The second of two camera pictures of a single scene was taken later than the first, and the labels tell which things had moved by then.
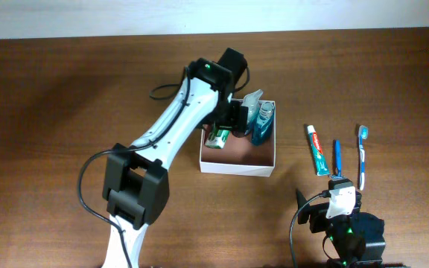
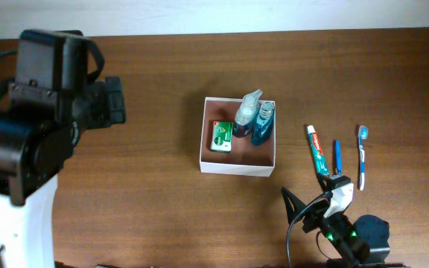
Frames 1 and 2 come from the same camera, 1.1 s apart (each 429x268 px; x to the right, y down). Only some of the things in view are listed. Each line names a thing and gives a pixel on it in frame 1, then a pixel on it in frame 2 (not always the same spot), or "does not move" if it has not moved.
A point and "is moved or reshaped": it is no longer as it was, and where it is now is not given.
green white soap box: [217, 139] is moved or reshaped
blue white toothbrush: [363, 135] does not move
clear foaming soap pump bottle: [251, 100] does not move
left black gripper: [234, 117] to [115, 100]
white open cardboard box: [239, 155] does not move
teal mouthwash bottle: [263, 126] does not move
